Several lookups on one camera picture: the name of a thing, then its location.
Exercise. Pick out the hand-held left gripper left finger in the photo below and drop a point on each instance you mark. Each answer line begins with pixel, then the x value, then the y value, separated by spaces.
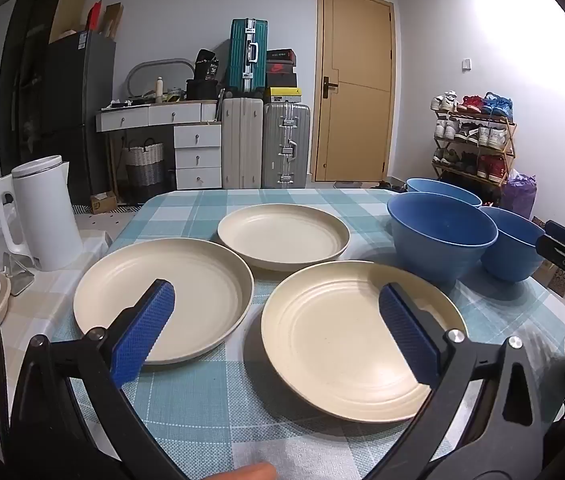
pixel 142 330

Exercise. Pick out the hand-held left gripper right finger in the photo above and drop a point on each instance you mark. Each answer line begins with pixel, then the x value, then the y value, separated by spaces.
pixel 410 332

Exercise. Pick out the blue bowl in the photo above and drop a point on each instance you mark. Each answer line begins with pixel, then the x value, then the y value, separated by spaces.
pixel 437 240
pixel 442 191
pixel 510 250

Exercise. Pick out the cream ribbed plate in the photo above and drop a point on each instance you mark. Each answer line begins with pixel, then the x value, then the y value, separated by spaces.
pixel 127 275
pixel 282 235
pixel 322 340

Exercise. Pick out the person's left hand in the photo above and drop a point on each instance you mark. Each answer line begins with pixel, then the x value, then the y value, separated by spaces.
pixel 247 472

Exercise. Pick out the patterned cardboard box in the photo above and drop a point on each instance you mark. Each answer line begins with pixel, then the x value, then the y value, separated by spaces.
pixel 552 275

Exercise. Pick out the purple bag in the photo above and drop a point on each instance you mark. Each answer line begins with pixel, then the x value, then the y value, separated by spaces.
pixel 520 197

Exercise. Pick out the teal checked tablecloth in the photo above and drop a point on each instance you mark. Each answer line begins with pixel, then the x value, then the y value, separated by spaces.
pixel 212 400

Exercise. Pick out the beige checked cloth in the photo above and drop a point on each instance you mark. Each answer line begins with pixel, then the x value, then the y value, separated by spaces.
pixel 37 310

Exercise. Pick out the wooden shoe rack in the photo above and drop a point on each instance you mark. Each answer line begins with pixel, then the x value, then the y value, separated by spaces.
pixel 510 140

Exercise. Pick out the metal phone stand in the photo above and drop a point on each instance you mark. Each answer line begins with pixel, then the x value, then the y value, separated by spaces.
pixel 20 277

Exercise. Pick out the small cardboard box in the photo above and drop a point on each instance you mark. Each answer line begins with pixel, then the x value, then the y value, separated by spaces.
pixel 103 202

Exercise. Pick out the shoe rack with shoes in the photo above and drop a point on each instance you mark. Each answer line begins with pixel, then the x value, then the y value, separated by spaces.
pixel 472 135

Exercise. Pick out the pile of dark shoes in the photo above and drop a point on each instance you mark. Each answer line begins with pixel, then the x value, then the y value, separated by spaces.
pixel 392 186

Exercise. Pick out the white electric kettle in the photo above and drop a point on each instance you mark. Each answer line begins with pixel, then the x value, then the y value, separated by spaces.
pixel 47 210

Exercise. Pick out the woven laundry basket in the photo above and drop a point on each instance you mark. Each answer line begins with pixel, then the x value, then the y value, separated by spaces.
pixel 145 170

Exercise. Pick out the white drawer desk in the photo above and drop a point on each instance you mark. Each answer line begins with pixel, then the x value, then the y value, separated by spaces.
pixel 197 155

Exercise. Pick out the beige suitcase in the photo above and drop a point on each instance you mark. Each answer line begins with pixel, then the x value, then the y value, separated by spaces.
pixel 242 145

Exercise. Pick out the silver suitcase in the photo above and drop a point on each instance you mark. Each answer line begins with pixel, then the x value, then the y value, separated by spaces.
pixel 285 145

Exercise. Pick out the black refrigerator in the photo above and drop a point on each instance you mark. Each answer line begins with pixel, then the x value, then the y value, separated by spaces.
pixel 72 110

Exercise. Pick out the white bottle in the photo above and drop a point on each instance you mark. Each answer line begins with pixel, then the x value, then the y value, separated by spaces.
pixel 160 90

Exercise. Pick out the black bag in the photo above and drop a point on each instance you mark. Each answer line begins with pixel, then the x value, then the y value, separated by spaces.
pixel 202 85

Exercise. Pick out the wooden door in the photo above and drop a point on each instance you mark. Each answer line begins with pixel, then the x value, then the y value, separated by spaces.
pixel 357 85

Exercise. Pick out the grey oval mirror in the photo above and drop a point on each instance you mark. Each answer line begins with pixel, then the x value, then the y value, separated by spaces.
pixel 135 72

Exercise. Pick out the yellow and white shoe box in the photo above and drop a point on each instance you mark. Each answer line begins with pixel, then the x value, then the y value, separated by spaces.
pixel 285 95

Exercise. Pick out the red and black shoe box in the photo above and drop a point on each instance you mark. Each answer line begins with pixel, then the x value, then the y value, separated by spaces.
pixel 281 76

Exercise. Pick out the teal suitcase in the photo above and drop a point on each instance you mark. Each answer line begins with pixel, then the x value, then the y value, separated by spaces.
pixel 240 55

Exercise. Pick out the brown flat box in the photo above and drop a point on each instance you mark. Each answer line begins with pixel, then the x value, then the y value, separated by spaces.
pixel 113 22

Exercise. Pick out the tall cardboard box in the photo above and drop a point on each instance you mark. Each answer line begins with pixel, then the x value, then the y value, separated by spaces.
pixel 70 5

